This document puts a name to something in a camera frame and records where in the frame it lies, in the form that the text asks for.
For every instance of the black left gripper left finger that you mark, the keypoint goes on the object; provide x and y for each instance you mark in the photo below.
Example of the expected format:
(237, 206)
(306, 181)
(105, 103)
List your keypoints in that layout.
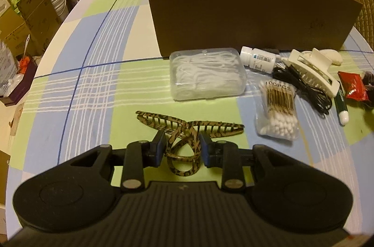
(139, 155)

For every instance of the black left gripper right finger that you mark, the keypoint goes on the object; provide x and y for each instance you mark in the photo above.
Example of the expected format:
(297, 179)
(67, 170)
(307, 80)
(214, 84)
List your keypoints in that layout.
(225, 155)

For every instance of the cotton swab bag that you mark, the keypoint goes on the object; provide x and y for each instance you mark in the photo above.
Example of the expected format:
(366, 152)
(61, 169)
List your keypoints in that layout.
(276, 112)

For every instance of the clear floss pick box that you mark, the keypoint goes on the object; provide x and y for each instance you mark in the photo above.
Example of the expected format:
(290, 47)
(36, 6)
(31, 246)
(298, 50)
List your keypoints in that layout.
(206, 74)

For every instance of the white hair claw clip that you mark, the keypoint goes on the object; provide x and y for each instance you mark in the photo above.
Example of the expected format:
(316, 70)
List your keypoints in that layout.
(313, 69)

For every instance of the green lip gel tube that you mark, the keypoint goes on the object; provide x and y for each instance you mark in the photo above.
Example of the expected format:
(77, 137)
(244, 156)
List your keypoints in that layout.
(341, 107)

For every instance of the red snack packet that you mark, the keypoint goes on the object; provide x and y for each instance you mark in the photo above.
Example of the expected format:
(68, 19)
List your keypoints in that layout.
(353, 86)

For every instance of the dark velvet scrunchie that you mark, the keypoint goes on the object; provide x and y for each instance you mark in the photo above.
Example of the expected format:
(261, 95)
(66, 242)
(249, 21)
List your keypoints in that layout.
(368, 81)

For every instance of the dark tray with clutter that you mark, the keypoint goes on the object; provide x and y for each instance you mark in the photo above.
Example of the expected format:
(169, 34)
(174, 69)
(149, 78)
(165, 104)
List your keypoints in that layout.
(19, 85)

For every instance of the checked tablecloth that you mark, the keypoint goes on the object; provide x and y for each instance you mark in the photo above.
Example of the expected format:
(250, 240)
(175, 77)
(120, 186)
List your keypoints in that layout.
(104, 65)

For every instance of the small white pill bottle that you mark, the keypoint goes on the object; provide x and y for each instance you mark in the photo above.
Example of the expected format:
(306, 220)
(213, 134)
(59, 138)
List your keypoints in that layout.
(259, 60)

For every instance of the white plastic bag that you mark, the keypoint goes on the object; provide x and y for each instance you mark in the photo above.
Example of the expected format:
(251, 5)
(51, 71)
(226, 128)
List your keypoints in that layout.
(8, 68)

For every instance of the brown cardboard boxes pile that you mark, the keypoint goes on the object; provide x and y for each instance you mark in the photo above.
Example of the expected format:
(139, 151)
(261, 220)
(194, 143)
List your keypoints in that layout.
(30, 31)

